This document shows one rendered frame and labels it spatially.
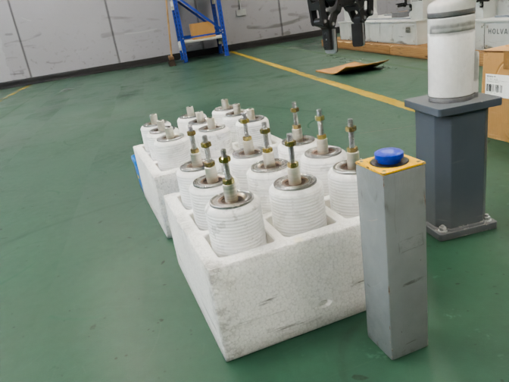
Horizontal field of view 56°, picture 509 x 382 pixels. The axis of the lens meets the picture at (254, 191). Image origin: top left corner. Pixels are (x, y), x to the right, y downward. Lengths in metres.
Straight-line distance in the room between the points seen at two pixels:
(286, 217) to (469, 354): 0.36
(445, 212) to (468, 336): 0.36
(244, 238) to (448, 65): 0.57
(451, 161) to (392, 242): 0.43
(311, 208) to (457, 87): 0.44
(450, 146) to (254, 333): 0.57
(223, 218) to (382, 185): 0.26
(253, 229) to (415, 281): 0.26
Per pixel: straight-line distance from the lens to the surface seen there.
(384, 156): 0.69
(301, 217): 0.81
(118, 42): 7.22
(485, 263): 1.08
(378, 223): 0.71
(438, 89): 1.10
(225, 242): 0.79
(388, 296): 0.75
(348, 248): 0.84
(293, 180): 0.82
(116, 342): 0.98
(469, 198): 1.16
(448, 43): 1.08
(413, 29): 4.21
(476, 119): 1.11
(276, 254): 0.78
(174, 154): 1.28
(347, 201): 0.86
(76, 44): 7.27
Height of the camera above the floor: 0.54
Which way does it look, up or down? 21 degrees down
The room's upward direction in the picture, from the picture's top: 9 degrees counter-clockwise
